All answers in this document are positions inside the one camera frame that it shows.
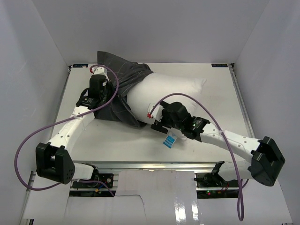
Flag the dark grey checked pillowcase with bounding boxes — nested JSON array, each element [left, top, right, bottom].
[[95, 51, 153, 128]]

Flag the white pillow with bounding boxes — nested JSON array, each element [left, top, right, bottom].
[[127, 72, 206, 124]]

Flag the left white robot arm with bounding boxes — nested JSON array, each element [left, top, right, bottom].
[[36, 72, 113, 187]]

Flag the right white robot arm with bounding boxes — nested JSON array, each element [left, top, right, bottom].
[[147, 101, 285, 187]]

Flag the blue white pillow tag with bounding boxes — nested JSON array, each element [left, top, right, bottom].
[[163, 132, 178, 149]]

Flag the left blue corner label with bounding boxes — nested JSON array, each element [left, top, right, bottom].
[[72, 64, 89, 68]]

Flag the blue corner label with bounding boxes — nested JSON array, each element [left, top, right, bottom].
[[211, 63, 228, 68], [72, 64, 89, 68]]

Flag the right blue corner label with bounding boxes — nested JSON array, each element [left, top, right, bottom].
[[211, 63, 228, 68]]

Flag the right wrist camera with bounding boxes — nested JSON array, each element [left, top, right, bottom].
[[147, 103, 164, 121]]

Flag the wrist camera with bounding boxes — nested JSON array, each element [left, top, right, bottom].
[[90, 66, 107, 76], [147, 103, 164, 121]]

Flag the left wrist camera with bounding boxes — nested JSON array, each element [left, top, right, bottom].
[[90, 66, 107, 76]]

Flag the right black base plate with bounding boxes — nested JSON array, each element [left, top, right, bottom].
[[194, 173, 239, 196]]

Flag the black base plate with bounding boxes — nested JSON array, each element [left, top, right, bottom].
[[194, 173, 239, 196], [69, 173, 119, 197]]

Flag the aluminium front rail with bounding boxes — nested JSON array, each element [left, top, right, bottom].
[[41, 161, 264, 172]]

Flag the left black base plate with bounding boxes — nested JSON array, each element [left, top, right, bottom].
[[69, 173, 119, 197]]

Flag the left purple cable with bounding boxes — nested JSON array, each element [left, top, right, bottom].
[[14, 64, 120, 191]]

